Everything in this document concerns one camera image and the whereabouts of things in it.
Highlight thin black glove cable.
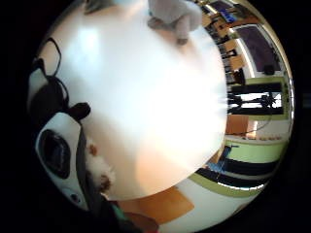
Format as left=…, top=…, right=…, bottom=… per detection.
left=34, top=37, right=71, bottom=102

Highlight black camera tripod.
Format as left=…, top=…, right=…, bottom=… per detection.
left=227, top=91, right=284, bottom=113

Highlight orange wooden cabinet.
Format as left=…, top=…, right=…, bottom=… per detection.
left=225, top=115, right=251, bottom=136

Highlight blue box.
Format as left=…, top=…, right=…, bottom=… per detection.
left=219, top=9, right=238, bottom=23

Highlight row of wooden chairs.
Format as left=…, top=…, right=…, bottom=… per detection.
left=199, top=11, right=249, bottom=85

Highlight blue frame stand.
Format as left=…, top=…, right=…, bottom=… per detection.
left=208, top=145, right=241, bottom=178

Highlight white fluffy toy brown spots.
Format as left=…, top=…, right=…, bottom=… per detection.
left=85, top=139, right=118, bottom=196

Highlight grey soft toy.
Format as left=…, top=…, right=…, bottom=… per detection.
left=147, top=0, right=204, bottom=46

